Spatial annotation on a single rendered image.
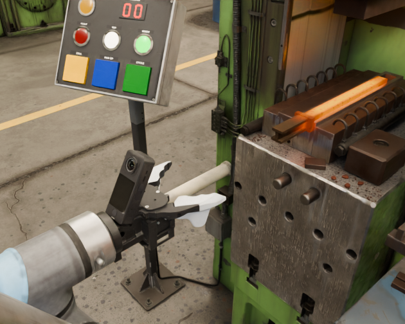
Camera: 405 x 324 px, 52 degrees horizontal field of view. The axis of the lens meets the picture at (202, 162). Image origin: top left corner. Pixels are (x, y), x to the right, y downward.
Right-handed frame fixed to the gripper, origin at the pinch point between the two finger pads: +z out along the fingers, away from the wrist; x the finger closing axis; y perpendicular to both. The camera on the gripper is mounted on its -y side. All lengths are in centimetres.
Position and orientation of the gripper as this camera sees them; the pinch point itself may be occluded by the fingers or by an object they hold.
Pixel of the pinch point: (197, 175)
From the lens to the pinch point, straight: 75.3
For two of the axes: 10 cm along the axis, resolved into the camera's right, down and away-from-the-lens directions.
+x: 6.7, 4.0, -6.2
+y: 0.0, 8.4, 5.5
